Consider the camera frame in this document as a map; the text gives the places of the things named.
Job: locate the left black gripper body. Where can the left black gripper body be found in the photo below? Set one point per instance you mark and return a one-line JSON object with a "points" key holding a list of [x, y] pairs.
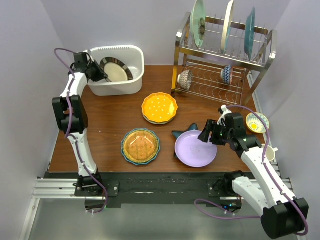
{"points": [[97, 74]]}

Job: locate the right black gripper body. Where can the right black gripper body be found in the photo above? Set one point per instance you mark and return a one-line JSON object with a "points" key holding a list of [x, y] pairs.
{"points": [[220, 135]]}

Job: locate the black rimmed checkered plate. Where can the black rimmed checkered plate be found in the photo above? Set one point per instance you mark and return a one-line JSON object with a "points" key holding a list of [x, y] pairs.
{"points": [[116, 70]]}

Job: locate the yellow dotted scalloped plate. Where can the yellow dotted scalloped plate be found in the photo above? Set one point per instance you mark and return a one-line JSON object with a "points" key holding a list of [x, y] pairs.
{"points": [[159, 107]]}

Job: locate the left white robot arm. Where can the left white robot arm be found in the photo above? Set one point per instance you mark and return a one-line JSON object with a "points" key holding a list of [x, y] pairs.
{"points": [[72, 118]]}

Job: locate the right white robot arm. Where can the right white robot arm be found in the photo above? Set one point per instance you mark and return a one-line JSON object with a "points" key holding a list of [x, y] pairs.
{"points": [[280, 212]]}

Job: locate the white plastic bin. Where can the white plastic bin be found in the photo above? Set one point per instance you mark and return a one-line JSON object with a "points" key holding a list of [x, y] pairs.
{"points": [[130, 55]]}

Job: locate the teal star-shaped plate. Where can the teal star-shaped plate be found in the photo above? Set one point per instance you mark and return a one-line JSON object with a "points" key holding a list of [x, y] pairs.
{"points": [[178, 133]]}

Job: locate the lilac plastic plate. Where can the lilac plastic plate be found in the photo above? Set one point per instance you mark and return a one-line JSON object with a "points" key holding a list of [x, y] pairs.
{"points": [[193, 152]]}

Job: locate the blue yellow patterned bowl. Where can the blue yellow patterned bowl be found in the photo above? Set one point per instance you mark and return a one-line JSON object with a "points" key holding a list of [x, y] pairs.
{"points": [[255, 125]]}

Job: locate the white ceramic mug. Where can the white ceramic mug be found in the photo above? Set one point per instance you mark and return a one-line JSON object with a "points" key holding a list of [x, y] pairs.
{"points": [[270, 153]]}

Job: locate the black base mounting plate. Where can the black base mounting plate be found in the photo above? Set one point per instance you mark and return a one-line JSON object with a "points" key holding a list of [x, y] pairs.
{"points": [[158, 188]]}

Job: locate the mint floral plate on table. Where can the mint floral plate on table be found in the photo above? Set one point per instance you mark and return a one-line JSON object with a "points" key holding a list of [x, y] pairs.
{"points": [[158, 123]]}

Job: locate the blue zigzag bowl in rack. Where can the blue zigzag bowl in rack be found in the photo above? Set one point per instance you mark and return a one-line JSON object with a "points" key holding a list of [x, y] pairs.
{"points": [[227, 74]]}

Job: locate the brown patterned bowl in rack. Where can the brown patterned bowl in rack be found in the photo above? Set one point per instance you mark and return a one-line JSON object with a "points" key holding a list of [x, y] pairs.
{"points": [[185, 79]]}

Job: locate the amber glass plate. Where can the amber glass plate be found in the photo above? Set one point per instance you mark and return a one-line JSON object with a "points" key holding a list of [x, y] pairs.
{"points": [[140, 145]]}

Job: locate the steel two-tier dish rack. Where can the steel two-tier dish rack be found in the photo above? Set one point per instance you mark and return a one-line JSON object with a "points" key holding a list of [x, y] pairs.
{"points": [[207, 62]]}

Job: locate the cream plate in rack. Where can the cream plate in rack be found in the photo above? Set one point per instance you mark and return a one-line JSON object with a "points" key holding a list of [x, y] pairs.
{"points": [[227, 26]]}

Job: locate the mint floral plate in rack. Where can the mint floral plate in rack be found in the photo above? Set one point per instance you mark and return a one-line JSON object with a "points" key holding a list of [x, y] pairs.
{"points": [[198, 23]]}

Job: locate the teal plate in rack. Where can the teal plate in rack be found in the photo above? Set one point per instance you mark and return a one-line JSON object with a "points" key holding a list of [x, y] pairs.
{"points": [[249, 33]]}

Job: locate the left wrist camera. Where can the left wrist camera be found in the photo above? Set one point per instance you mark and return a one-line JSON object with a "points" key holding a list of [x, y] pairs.
{"points": [[88, 52]]}

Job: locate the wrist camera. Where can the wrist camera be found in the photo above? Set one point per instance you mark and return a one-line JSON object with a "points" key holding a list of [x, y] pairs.
{"points": [[223, 112], [88, 52]]}

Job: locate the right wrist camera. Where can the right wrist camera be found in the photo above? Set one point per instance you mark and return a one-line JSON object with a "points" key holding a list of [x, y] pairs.
{"points": [[223, 112]]}

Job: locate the aluminium rail frame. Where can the aluminium rail frame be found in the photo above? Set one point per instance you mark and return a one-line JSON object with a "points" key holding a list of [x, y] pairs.
{"points": [[49, 188]]}

